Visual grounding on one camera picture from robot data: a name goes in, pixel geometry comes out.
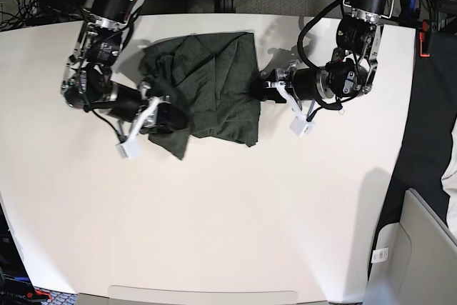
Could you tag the dark green long-sleeve shirt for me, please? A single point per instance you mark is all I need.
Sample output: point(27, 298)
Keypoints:
point(207, 77)

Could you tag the red clamp on table edge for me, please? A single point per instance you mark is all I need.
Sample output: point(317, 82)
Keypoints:
point(424, 39)

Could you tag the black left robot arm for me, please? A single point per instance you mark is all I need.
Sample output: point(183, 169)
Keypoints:
point(308, 88)

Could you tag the white cloth pile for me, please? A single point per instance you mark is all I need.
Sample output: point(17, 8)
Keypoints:
point(448, 181)

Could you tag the black box with orange print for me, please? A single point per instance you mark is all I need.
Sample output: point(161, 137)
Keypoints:
point(16, 286)

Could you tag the white barcode label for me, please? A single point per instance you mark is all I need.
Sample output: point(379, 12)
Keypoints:
point(379, 255)

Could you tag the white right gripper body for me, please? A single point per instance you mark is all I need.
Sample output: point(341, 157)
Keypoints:
point(128, 147)

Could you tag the dark grey cloth sheet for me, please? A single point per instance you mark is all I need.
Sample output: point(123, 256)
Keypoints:
point(427, 142)

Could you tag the grey plastic bin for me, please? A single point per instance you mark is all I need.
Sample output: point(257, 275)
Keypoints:
point(421, 264)

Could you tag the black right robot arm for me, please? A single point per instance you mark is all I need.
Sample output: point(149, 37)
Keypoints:
point(87, 84)

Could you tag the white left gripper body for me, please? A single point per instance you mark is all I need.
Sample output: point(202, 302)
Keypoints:
point(283, 83)

